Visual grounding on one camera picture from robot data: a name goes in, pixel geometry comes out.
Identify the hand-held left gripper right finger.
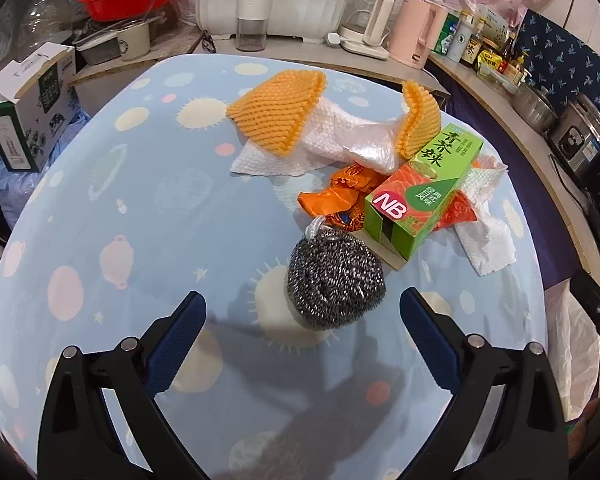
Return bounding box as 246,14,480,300
399,287,568,480

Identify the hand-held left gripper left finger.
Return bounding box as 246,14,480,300
37,291,208,480

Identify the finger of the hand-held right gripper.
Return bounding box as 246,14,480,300
570,270,600,356

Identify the white plastic bag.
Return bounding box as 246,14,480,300
545,280,600,421

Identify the steel wool scrubber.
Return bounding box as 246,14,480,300
287,215,387,330

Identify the orange printed plastic bag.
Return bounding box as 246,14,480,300
297,162,381,233

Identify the white paper towel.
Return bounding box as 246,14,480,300
230,101,366,196
455,155,518,277

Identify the red plastic bag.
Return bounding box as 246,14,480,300
432,192,481,231

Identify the blue printed tablecloth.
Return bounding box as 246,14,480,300
0,52,548,480

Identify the green cardboard box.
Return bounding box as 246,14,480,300
355,122,485,272

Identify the steel rice cooker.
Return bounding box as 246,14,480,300
547,92,600,186

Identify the clear plastic bag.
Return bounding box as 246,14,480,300
332,110,411,172

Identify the steel pot with lid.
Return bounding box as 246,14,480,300
511,82,560,133

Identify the orange foam net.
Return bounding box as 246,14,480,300
394,80,442,161
226,70,327,157

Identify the pale blue plastic bag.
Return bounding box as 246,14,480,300
0,110,93,221

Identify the navy printed cloth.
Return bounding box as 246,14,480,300
517,7,600,121

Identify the dark glass bottle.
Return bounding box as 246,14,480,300
500,35,518,73

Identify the yellow packet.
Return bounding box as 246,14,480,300
477,50,503,73

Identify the white cardboard carton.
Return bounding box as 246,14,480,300
0,42,78,173

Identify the dark sauce bottle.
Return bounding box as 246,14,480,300
460,17,486,68

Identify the white cylindrical canister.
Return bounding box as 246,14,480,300
447,22,473,63

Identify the white paper carton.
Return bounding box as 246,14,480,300
475,5,508,41

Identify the cream enamel mug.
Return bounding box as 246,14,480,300
115,20,153,61

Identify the green packet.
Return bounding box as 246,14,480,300
432,12,461,56

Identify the pink electric kettle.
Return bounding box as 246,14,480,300
389,0,451,68

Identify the white glass electric kettle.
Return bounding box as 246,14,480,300
339,0,396,61

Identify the white tumbler with clear base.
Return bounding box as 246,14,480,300
236,0,270,53

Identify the white dish rack with cover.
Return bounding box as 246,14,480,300
194,0,353,41

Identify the clear plastic jug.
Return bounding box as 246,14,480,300
20,0,76,43

